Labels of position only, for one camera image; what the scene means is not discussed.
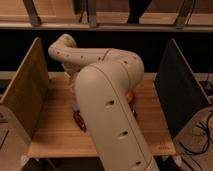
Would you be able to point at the orange round object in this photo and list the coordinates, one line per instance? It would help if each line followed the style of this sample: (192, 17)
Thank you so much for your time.
(130, 96)

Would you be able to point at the left wooden side panel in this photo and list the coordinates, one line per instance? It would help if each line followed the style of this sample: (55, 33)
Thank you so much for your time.
(22, 101)

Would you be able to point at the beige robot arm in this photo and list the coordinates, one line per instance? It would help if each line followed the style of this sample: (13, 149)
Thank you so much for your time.
(104, 77)

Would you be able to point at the right dark side panel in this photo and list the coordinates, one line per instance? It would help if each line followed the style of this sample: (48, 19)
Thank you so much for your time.
(180, 94)

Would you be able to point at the wooden shelf with brackets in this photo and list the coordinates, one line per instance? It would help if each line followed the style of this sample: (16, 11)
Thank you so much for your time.
(107, 15)

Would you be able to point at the dark red pepper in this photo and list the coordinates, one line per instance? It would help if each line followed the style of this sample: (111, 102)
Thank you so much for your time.
(79, 121)

